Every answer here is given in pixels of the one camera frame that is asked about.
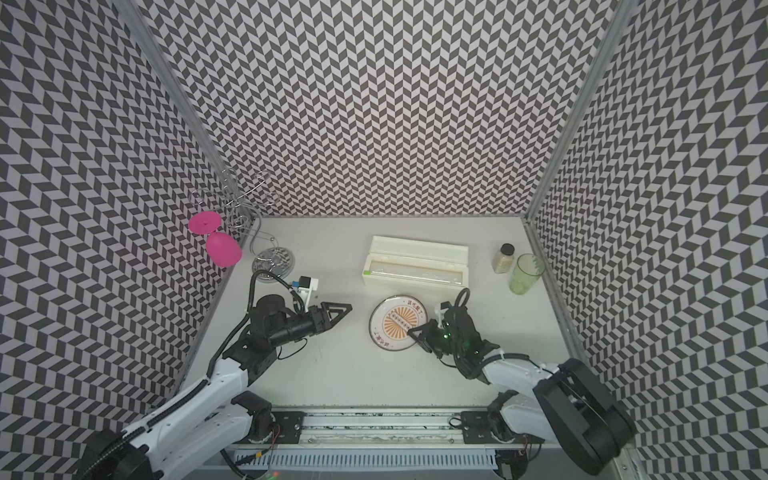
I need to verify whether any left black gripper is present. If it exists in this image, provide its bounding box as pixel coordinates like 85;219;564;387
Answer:
270;301;352;348

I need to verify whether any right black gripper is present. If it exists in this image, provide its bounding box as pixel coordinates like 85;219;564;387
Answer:
406;319;464;359

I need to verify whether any white plate orange pattern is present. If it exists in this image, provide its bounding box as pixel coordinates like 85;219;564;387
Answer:
368;294;428;353

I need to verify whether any cream plastic wrap dispenser box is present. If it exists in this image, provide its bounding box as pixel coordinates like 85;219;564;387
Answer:
362;236;469;293

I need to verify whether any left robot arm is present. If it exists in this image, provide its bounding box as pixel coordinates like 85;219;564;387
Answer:
75;294;353;479

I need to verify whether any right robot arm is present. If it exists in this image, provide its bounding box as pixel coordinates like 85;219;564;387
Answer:
408;302;637;476

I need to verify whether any green translucent plastic cup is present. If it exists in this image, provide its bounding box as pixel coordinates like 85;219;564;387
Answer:
509;253;546;295

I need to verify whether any small jar black lid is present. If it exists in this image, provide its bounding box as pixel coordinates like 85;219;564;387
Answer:
492;243;515;274

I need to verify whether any pink plastic wine glass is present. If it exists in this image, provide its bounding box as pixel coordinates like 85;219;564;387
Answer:
188;211;243;268

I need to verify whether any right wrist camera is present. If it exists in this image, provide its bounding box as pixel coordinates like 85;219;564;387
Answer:
436;301;453;321

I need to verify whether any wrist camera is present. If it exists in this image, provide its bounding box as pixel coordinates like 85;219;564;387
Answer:
436;301;453;321
292;276;319;303

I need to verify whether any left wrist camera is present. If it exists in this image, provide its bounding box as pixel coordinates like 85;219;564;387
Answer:
292;276;319;303

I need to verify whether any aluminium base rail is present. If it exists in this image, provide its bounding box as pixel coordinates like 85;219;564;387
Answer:
140;407;625;451

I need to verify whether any metal wire glass rack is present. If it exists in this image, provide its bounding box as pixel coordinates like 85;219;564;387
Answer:
193;173;295;283

